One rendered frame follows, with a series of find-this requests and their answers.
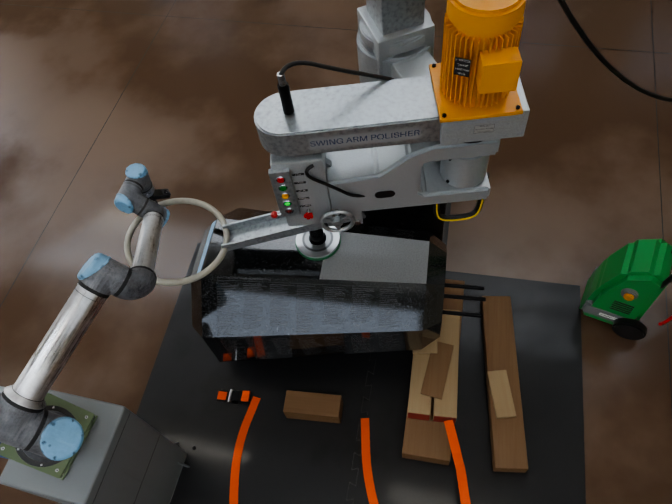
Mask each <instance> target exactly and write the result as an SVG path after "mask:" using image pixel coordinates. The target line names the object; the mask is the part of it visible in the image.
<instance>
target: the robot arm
mask: <svg viewBox="0 0 672 504"><path fill-rule="evenodd" d="M125 174H126V176H127V177H126V179H125V181H124V182H123V184H122V186H121V188H120V190H119V192H118V193H117V194H116V198H115V200H114V204H115V206H116V207H117V208H118V209H119V210H120V211H122V212H125V213H128V214H130V213H132V212H133V213H135V214H137V215H138V216H140V217H142V218H143V222H142V226H141V230H140V234H139V239H138V243H137V247H136V251H135V255H134V259H133V263H132V267H131V268H129V267H127V266H125V265H124V264H122V263H120V262H118V261H116V260H114V259H112V258H111V257H110V256H106V255H104V254H102V253H96V254H94V255H93V256H92V257H90V258H89V260H88V261H87V262H86V263H85V264H84V265H83V267H82V268H81V270H80V271H79V273H78V275H77V278H78V279H79V282H78V283H77V286H76V288H75V289H74V291H73V293H72V294H71V296H70V297H69V299H68V300H67V302H66V304H65V305H64V307H63V308H62V310H61V311H60V313H59V315H58V316H57V318H56V319H55V321H54V322H53V324H52V326H51V327H50V329H49V330H48V332H47V333H46V335H45V337H44V338H43V340H42V341H41V343H40V344H39V346H38V348H37V349H36V351H35V352H34V354H33V355H32V357H31V359H30V360H29V362H28V363H27V365H26V367H25V368H24V370H23V371H22V373H21V374H20V376H19V378H18V379H17V381H16V382H15V384H14V385H11V386H7V387H5V389H4V390H3V392H2V393H0V442H1V443H4V444H7V445H10V446H13V447H16V448H19V449H22V450H23V451H24V453H25V454H26V455H27V456H28V457H29V458H31V459H33V460H36V461H40V462H48V461H52V460H54V461H61V460H65V459H68V458H70V457H72V456H73V455H74V454H76V453H77V452H78V450H79V449H80V447H81V446H82V443H83V440H84V431H83V428H82V426H81V424H80V423H79V422H78V421H77V420H75V419H74V418H71V417H67V416H66V415H65V414H63V413H61V412H58V411H48V410H46V409H44V408H45V406H46V403H45V400H44V397H45V396H46V394H47V393H48V391H49V389H50V388H51V386H52V385H53V383H54V381H55V380H56V378H57V377H58V375H59V374H60V372H61V370H62V369H63V367H64V366H65V364H66V362H67V361H68V359H69V358H70V356H71V354H72V353H73V351H74V350H75V348H76V347H77V345H78V343H79V342H80V340H81V339H82V337H83V335H84V334H85V332H86V331H87V329H88V327H89V326H90V324H91V323H92V321H93V320H94V318H95V316H96V315H97V313H98V312H99V310H100V308H101V307H102V305H103V304H104V302H105V300H106V299H108V297H109V296H110V294H111V295H113V296H115V297H117V298H120V299H124V300H135V299H140V298H143V297H145V296H147V295H148V294H149V293H151V291H152V290H153V289H154V287H155V285H156V281H157V276H156V273H155V272H154V269H155V263H156V258H157V253H158V248H159V242H160V237H161V232H162V227H163V226H164V225H165V224H166V223H167V221H168V219H169V216H170V212H169V210H168V209H166V208H165V207H163V206H161V205H159V204H158V202H157V201H156V199H166V198H170V196H171V193H170V192H169V190H168V189H154V186H153V184H152V181H151V179H150V176H149V174H148V170H147V169H146V167H145V166H144V165H142V164H140V163H134V164H131V165H129V166H128V167H127V168H126V171H125Z"/></svg>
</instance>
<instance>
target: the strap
mask: <svg viewBox="0 0 672 504"><path fill-rule="evenodd" d="M260 399H261V398H258V397H255V396H253V398H252V400H251V403H250V405H249V408H248V410H247V412H246V415H245V417H244V420H243V422H242V425H241V427H240V430H239V433H238V437H237V440H236V444H235V449H234V454H233V460H232V467H231V477H230V493H229V504H238V486H239V471H240V463H241V456H242V451H243V446H244V442H245V438H246V435H247V432H248V429H249V426H250V423H251V421H252V419H253V416H254V414H255V411H256V409H257V406H258V404H259V402H260ZM444 424H445V428H446V432H447V436H448V440H449V444H450V448H451V452H452V456H453V460H454V464H455V468H456V473H457V480H458V487H459V494H460V501H461V504H471V503H470V497H469V491H468V484H467V477H466V471H465V466H464V462H463V458H462V454H461V449H460V445H459V441H458V438H457V434H456V430H455V426H454V423H453V420H448V421H444ZM361 447H362V465H363V474H364V481H365V487H366V492H367V496H368V501H369V504H378V500H377V496H376V491H375V486H374V481H373V475H372V467H371V456H370V427H369V418H361Z"/></svg>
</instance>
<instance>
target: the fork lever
mask: <svg viewBox="0 0 672 504"><path fill-rule="evenodd" d="M222 227H223V228H227V229H229V231H230V242H229V243H225V244H221V247H222V248H227V249H228V250H227V251H230V250H235V249H239V248H243V247H247V246H251V245H255V244H260V243H264V242H268V241H272V240H276V239H280V238H284V237H289V236H293V235H297V234H301V233H305V232H309V231H314V230H318V229H322V227H321V226H320V223H319V224H309V225H299V226H288V224H287V220H286V217H282V216H278V217H277V218H272V217H271V213H268V214H264V215H260V216H256V217H252V218H248V219H244V220H240V221H236V222H232V223H228V224H224V225H222Z"/></svg>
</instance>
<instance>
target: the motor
mask: <svg viewBox="0 0 672 504"><path fill-rule="evenodd" d="M525 5H526V0H447V9H446V13H445V18H444V33H443V47H442V61H441V63H436V64H435V63H433V64H429V70H430V75H431V80H432V85H433V90H434V95H435V100H436V105H437V110H438V115H439V120H440V123H445V122H454V121H463V120H473V119H482V118H491V117H501V116H510V115H519V114H523V108H522V105H521V102H520V99H519V95H518V92H517V84H518V79H519V75H520V70H521V66H522V59H521V55H520V52H519V49H518V47H519V42H520V37H521V32H522V27H523V22H524V20H523V19H524V16H523V15H524V10H525Z"/></svg>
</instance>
